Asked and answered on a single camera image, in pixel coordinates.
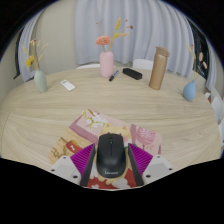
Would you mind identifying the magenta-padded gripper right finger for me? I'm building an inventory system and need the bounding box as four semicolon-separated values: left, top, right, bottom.
127;142;174;187

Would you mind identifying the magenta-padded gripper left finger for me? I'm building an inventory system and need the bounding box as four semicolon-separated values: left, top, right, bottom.
49;142;97;188

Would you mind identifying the black computer mouse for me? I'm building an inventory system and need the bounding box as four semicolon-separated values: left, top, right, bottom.
95;132;128;179

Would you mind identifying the small white remote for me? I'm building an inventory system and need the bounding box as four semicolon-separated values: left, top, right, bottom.
60;79;76;92

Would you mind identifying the blue vase with dried flowers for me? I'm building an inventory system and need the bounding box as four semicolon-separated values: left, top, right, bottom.
182;43;208;103

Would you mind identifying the green vase with yellow flowers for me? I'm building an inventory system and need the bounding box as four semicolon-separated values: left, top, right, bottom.
22;38;49;93

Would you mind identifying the small black box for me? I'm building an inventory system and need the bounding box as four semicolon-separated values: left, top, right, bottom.
122;67;144;81

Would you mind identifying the black and blue marker pen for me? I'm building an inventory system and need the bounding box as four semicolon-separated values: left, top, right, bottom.
108;69;120;82

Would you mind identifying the bronze metal drink bottle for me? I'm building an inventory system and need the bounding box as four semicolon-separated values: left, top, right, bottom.
148;46;171;91

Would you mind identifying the pink vase with orange flowers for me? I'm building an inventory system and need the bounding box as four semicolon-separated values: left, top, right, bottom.
95;18;134;79

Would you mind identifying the narrow white curtain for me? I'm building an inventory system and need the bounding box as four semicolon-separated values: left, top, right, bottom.
18;11;44;83
204;39;218;91

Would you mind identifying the narrow dark window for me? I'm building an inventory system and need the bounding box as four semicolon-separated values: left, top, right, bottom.
13;28;26;80

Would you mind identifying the large dark window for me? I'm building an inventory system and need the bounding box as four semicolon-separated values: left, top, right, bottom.
186;18;211;81

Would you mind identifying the wide white curtain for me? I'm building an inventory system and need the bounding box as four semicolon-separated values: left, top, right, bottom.
73;0;196;76

